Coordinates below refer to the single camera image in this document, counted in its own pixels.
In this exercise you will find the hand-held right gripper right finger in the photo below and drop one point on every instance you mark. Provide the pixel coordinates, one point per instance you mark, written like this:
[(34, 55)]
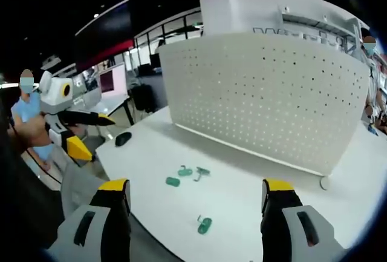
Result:
[(275, 213)]

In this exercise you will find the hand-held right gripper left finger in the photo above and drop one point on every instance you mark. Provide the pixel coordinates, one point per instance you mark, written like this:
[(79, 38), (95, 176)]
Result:
[(116, 213)]

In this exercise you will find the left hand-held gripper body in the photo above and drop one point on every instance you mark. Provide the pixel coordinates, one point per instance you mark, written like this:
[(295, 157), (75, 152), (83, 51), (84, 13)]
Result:
[(56, 98)]

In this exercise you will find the green hook assembly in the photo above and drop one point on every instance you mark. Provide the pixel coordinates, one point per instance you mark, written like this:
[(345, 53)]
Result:
[(205, 225), (185, 172), (173, 181), (202, 172)]

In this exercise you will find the white perforated mounting plate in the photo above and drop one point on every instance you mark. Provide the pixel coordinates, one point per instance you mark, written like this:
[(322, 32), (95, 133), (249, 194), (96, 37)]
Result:
[(266, 101)]

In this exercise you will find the person's left hand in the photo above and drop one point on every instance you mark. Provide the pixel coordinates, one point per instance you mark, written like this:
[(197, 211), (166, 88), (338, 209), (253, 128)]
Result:
[(34, 133)]

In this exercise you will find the white background desk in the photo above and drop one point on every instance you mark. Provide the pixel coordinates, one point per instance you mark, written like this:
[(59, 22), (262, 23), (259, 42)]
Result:
[(116, 103)]

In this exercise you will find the black computer mouse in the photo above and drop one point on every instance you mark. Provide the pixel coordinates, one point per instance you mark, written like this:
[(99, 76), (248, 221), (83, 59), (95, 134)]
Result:
[(123, 138)]

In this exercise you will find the pink desk partition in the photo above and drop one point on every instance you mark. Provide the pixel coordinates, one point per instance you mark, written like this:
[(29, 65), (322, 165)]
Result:
[(112, 79)]

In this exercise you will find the black office chair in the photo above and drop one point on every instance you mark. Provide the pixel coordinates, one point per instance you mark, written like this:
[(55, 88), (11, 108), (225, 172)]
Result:
[(144, 98)]

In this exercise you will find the person's dark clothing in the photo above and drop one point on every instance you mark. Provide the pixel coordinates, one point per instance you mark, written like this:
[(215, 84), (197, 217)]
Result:
[(27, 189)]

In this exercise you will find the white display stand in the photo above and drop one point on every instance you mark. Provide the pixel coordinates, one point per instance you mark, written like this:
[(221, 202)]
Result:
[(242, 11)]

